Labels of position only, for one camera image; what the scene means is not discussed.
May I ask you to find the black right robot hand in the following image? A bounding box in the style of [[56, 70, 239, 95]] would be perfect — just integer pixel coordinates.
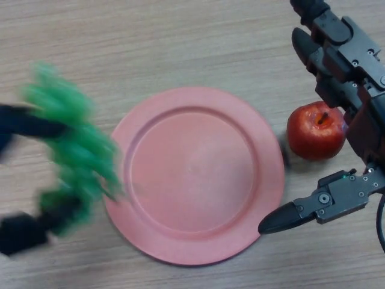
[[257, 0, 385, 235]]

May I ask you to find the pink round plate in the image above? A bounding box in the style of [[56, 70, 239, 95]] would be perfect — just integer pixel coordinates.
[[102, 86, 286, 266]]

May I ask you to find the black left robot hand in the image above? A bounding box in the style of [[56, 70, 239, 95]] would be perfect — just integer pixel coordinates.
[[0, 104, 84, 256]]

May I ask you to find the green grapes bunch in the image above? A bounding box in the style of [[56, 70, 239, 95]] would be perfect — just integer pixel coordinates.
[[20, 61, 127, 237]]

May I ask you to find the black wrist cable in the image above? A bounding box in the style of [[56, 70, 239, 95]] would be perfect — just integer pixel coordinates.
[[375, 194, 385, 252]]

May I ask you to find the red apple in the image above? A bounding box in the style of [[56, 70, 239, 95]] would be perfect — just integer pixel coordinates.
[[286, 101, 347, 160]]

